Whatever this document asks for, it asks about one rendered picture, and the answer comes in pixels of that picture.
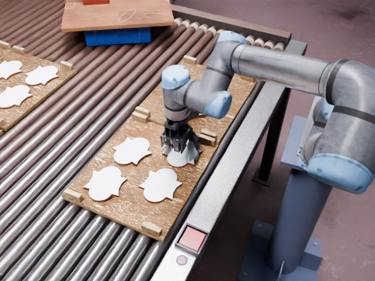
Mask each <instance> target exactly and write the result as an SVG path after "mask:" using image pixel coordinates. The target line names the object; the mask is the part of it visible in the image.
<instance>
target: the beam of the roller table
mask: <svg viewBox="0 0 375 281"><path fill-rule="evenodd" d="M306 48H307V43H305V42H300V41H296V40H290V42H289V44H288V45H287V47H286V48H285V50H284V52H287V53H291V54H296V55H301V56H304V55H305V52H306ZM286 90H287V87H284V86H280V85H276V84H273V83H268V82H266V83H265V84H264V86H263V88H262V90H261V91H260V93H259V94H258V97H257V98H256V100H255V101H254V103H253V105H252V107H251V108H250V110H249V112H248V114H247V115H246V117H245V119H244V121H243V122H242V124H241V126H240V127H239V129H238V131H237V132H236V134H235V136H234V138H233V139H232V141H231V143H230V145H229V146H228V148H227V150H226V151H225V153H224V154H223V156H222V158H221V160H220V161H219V163H218V165H217V167H216V168H215V170H214V172H213V174H212V175H211V177H210V178H209V181H208V182H207V184H206V185H205V187H204V189H203V191H202V192H201V194H200V196H199V198H198V199H197V201H196V203H195V205H194V206H193V208H192V209H191V211H190V213H189V214H188V216H187V218H186V220H185V221H184V223H183V225H182V227H181V228H180V230H179V232H178V233H177V235H176V237H175V238H174V240H173V242H172V244H171V245H170V247H169V249H168V251H167V252H166V254H165V256H164V258H163V259H162V261H161V262H160V265H159V266H158V268H157V269H156V271H155V273H154V275H153V276H152V278H151V280H150V281H191V279H192V277H193V275H194V273H195V271H196V269H197V267H198V265H199V263H200V261H201V259H202V257H203V255H204V253H205V251H206V249H207V247H208V245H209V243H210V241H211V239H212V237H213V235H214V233H215V231H216V229H217V227H218V225H219V223H220V221H221V219H222V217H223V215H224V213H225V211H226V209H227V207H228V205H229V203H230V201H231V199H232V197H233V195H234V193H235V191H236V189H237V187H238V185H239V183H240V181H241V179H242V177H243V175H244V174H245V172H246V170H247V168H248V166H249V164H250V162H251V160H252V158H253V156H254V154H255V152H256V150H257V148H258V146H259V144H260V142H261V140H262V138H263V136H264V134H265V132H266V130H267V128H268V126H269V124H270V122H271V120H272V118H273V116H274V114H275V112H276V110H277V108H278V106H279V104H280V102H281V100H282V98H283V96H284V94H285V92H286ZM186 223H189V224H191V225H194V226H196V227H198V228H201V229H203V230H205V231H208V232H210V237H209V239H208V241H207V242H206V244H205V246H204V248H203V251H202V252H201V254H200V256H199V258H198V257H197V256H195V255H192V254H190V253H188V252H185V251H183V250H181V249H179V248H177V247H175V246H174V243H175V241H176V239H177V238H178V236H179V234H180V233H181V231H182V229H183V227H184V226H185V224H186ZM179 255H185V256H186V257H187V259H188V261H187V264H186V265H183V266H181V265H178V264H177V262H176V258H177V257H178V256H179Z"/></svg>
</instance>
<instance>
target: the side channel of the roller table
mask: <svg viewBox="0 0 375 281"><path fill-rule="evenodd" d="M170 6H171V10H172V14H173V17H174V19H177V18H178V17H179V18H181V19H182V21H185V20H189V21H190V22H191V23H194V22H198V23H199V24H200V26H202V25H203V24H206V25H208V27H209V28H211V27H212V26H215V27H216V28H217V29H218V31H219V30H220V29H221V28H224V29H225V30H226V31H234V32H235V33H237V34H239V33H243V34H245V36H246V38H247V37H248V36H250V35H251V36H254V37H255V40H257V39H258V38H263V39H264V40H265V43H266V42H267V41H269V40H272V41H273V42H274V43H275V46H276V45H277V44H278V43H283V44H284V45H285V48H286V47H287V45H288V44H289V42H290V40H291V35H292V32H287V31H283V30H278V29H275V28H270V27H266V26H261V25H257V24H254V23H249V22H245V21H240V20H236V19H233V18H228V17H224V16H219V15H216V14H211V13H207V12H203V11H198V10H195V9H190V8H186V7H181V6H177V5H174V4H170ZM275 46H274V47H275ZM284 50H285V49H284Z"/></svg>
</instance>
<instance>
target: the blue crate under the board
mask: <svg viewBox="0 0 375 281"><path fill-rule="evenodd" d="M84 33H85V39H86V44H87V46H103V45H120V44H129V43H146V42H151V30H150V27H136V28H118V29H108V30H91V31H84Z"/></svg>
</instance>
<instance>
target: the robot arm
mask: <svg viewBox="0 0 375 281"><path fill-rule="evenodd" d="M234 73H236V74H240V75H244V76H247V77H251V78H254V79H258V80H262V81H266V82H268V83H273V84H276V85H280V86H284V87H287V88H290V89H294V90H298V91H302V92H305V93H309V94H312V95H316V96H320V97H322V98H321V99H320V100H319V101H318V102H317V103H316V105H315V107H314V110H313V114H312V117H313V121H314V124H313V126H312V128H311V131H310V133H309V135H308V137H307V140H306V142H305V144H304V147H303V149H302V151H301V153H300V154H299V158H298V161H297V164H298V165H299V166H300V167H301V168H303V169H304V170H306V171H307V172H308V174H309V175H310V176H311V177H314V178H315V179H317V180H319V181H321V182H323V183H326V184H327V185H330V186H333V187H335V188H338V189H340V190H343V191H347V192H350V193H353V194H357V195H360V194H363V193H365V192H366V190H367V188H368V186H369V185H370V184H371V183H372V181H373V176H374V174H375V70H374V69H373V68H371V67H369V66H367V65H365V64H363V63H361V62H357V61H353V60H347V59H340V60H338V61H337V62H331V61H326V60H321V59H316V58H312V57H307V56H301V55H296V54H291V53H287V52H282V51H276V50H271V49H266V48H263V47H257V46H252V45H247V40H246V39H245V38H244V37H243V36H241V35H239V34H237V33H234V32H231V31H223V32H222V33H221V34H220V36H219V38H218V40H217V42H216V43H215V45H214V50H213V52H212V54H211V57H210V59H209V62H208V64H207V66H206V69H205V71H204V74H203V76H202V78H201V81H200V82H199V81H196V80H193V79H191V78H190V74H189V71H188V69H187V68H186V67H184V66H181V65H172V66H169V67H167V68H166V69H165V70H164V71H163V72H162V84H161V86H162V92H163V99H164V114H165V117H166V121H165V123H164V128H165V130H164V131H163V132H162V134H161V135H160V138H161V147H162V149H161V151H162V150H163V149H164V148H166V150H168V149H169V148H172V149H174V151H175V152H178V153H179V152H180V151H181V154H182V153H183V151H184V150H185V148H186V146H187V149H188V151H189V153H188V157H187V159H188V161H189V162H190V161H192V160H193V159H195V161H197V160H198V157H199V138H198V136H197V135H196V134H195V131H193V128H192V127H191V125H188V121H190V120H192V119H194V118H196V117H198V116H199V112H200V113H203V114H204V115H207V116H210V117H213V118H215V119H222V118H224V117H225V116H226V114H227V113H228V111H229V109H230V106H231V103H232V95H231V94H230V93H228V92H227V90H228V88H229V85H230V83H231V80H232V78H233V76H234ZM162 138H164V141H163V142H162ZM188 139H189V141H188ZM187 141H188V142H187ZM186 143H187V144H186Z"/></svg>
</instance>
